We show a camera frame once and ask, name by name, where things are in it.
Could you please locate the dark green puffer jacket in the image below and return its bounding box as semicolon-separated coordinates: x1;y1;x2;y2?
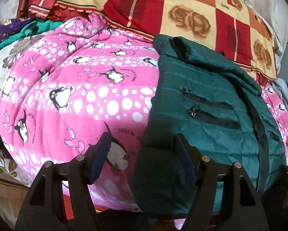
131;34;286;216

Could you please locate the pink penguin quilt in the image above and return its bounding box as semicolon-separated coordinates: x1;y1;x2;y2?
0;13;288;212

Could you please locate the green knitted garment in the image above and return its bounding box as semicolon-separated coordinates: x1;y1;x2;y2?
0;19;62;50

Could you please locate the purple cloth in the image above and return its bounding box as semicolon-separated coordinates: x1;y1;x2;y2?
0;18;35;43

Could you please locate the red cream rose blanket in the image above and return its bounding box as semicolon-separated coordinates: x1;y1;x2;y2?
18;0;277;85

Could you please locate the grey white bed sheet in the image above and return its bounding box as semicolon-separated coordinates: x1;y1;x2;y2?
243;0;288;80

